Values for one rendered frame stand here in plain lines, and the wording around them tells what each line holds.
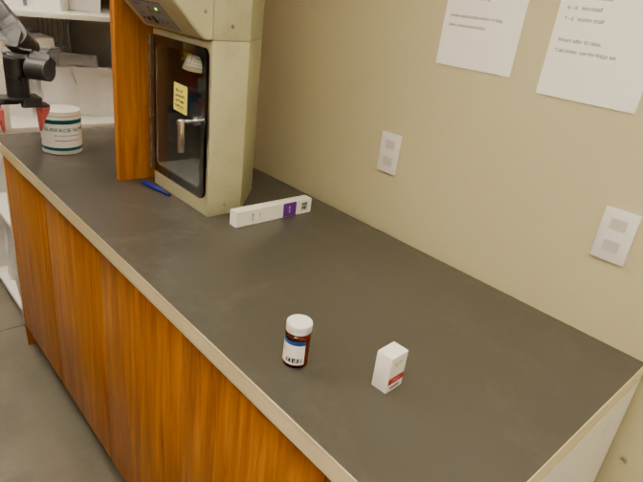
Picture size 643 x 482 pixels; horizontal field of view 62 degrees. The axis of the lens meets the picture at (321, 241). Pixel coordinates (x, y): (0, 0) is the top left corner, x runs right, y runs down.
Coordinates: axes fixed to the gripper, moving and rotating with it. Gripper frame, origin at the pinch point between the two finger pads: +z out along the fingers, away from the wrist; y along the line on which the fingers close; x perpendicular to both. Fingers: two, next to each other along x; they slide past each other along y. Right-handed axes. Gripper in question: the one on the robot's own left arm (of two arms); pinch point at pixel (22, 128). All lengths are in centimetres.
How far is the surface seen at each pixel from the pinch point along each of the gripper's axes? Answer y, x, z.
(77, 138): 22.6, 23.0, 10.3
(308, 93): 76, -35, -15
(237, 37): 40, -46, -32
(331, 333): 24, -107, 16
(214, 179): 35, -46, 5
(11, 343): 1, 58, 110
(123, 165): 25.2, -8.9, 11.1
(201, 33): 29, -46, -32
